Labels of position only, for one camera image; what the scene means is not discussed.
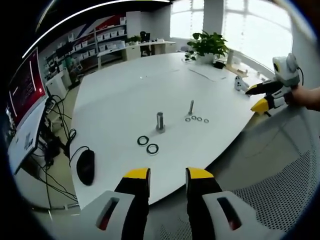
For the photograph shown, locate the person's right hand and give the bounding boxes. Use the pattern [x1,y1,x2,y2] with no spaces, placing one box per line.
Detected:
[284,84,320,112]

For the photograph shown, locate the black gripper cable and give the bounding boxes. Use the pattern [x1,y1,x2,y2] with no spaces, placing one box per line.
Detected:
[296,65,304,86]

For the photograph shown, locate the white background desk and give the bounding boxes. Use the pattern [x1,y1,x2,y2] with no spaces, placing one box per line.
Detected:
[96,39,177,70]

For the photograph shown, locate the white game controller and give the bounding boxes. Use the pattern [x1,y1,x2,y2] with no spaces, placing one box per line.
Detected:
[233,75,250,93]

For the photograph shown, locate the large black washer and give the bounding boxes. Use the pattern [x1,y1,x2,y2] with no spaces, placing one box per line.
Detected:
[136,135,151,146]
[146,143,160,156]

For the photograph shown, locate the black mouse cable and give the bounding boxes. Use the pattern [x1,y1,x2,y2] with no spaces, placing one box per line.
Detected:
[69,145,91,164]

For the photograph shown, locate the green potted plant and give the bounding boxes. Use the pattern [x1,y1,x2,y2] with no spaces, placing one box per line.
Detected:
[186,30,230,65]

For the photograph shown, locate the white roll on wooden holder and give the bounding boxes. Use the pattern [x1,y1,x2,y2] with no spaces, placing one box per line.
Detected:
[225,49,249,76]

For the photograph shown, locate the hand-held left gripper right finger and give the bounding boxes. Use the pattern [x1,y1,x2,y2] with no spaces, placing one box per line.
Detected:
[185,167,259,240]

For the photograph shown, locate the black computer mouse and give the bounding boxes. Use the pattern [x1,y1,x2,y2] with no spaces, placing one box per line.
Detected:
[75,149,96,187]

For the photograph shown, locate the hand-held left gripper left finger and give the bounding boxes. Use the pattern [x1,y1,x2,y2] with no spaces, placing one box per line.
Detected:
[79,167,152,240]

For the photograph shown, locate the thin metal threaded stud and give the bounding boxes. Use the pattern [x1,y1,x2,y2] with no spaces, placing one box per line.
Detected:
[185,99,196,118]

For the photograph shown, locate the black cable bundle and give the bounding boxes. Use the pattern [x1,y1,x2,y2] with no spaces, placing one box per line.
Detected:
[32,94,79,210]

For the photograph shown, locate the white side table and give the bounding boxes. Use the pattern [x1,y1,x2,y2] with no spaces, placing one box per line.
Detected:
[6,98,49,176]

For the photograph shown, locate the white shelving unit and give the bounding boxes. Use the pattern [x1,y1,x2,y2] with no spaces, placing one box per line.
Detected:
[44,15,128,76]

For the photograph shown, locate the row of white storage bins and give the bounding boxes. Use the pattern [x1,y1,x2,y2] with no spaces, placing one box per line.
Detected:
[67,16,126,60]

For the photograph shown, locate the computer monitor with red screen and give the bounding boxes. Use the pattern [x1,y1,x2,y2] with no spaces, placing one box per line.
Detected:
[5,47,50,131]

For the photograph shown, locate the thick metal threaded stud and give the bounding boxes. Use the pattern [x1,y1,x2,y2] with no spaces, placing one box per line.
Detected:
[155,111,167,135]

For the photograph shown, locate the white mesh office chair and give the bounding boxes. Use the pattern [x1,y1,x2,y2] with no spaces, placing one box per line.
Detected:
[206,104,320,240]

